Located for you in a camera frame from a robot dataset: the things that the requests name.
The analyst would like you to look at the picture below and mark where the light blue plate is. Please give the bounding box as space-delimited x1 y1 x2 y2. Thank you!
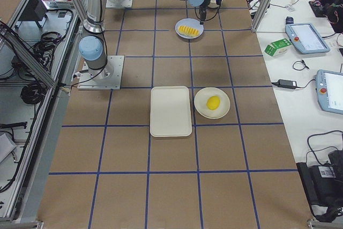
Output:
175 18 204 39

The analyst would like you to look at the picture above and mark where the blue teach pendant lower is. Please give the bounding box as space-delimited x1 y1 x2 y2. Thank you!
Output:
316 69 342 114

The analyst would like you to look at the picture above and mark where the ridged bread roll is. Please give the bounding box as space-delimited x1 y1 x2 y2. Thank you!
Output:
177 25 200 38

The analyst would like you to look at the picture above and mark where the yellow lemon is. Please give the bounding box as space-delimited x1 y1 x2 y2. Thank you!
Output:
206 95 221 110

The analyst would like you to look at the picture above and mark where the cream rectangular tray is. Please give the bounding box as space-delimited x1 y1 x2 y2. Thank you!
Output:
150 86 192 137

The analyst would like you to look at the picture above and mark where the black power adapter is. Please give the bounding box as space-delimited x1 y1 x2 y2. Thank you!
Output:
278 79 297 89

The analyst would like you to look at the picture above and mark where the black equipment box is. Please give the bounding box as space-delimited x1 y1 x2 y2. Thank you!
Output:
296 150 342 223

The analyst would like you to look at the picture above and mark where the green white carton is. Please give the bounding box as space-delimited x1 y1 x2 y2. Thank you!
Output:
264 38 292 57

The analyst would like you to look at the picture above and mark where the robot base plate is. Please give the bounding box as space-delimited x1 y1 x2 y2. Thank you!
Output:
77 56 124 90

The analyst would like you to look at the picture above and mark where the cream round plate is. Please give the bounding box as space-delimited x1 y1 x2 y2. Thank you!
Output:
194 87 230 119

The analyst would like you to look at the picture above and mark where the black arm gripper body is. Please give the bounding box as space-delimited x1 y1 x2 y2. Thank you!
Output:
199 4 207 24

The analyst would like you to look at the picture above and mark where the blue teach pendant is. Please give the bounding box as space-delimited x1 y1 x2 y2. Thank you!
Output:
285 23 330 54
316 69 342 114

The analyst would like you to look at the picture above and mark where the blue teach pendant upper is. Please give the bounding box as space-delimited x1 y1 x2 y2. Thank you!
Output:
285 23 330 54

